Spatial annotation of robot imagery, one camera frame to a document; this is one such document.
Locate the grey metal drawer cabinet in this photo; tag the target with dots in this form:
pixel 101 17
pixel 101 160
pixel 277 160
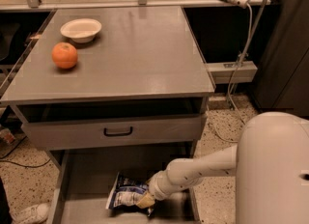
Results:
pixel 144 62

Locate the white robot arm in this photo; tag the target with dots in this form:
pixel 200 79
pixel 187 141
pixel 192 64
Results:
pixel 271 166

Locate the white paper bowl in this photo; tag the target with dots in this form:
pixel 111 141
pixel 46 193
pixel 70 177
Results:
pixel 81 30

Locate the dark grey side cabinet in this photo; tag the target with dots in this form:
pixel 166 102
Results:
pixel 282 80

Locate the open grey middle drawer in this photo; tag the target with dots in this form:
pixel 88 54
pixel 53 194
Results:
pixel 87 176

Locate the white sneaker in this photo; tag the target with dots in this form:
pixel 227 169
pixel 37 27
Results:
pixel 35 214

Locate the blue chip bag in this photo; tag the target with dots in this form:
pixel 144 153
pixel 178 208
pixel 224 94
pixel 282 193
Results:
pixel 125 194

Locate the orange fruit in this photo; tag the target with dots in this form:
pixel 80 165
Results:
pixel 64 55

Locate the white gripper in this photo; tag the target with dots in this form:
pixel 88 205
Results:
pixel 157 187

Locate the grey top drawer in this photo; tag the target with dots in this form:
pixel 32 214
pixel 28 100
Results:
pixel 52 136

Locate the black drawer handle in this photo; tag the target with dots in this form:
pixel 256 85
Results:
pixel 108 132

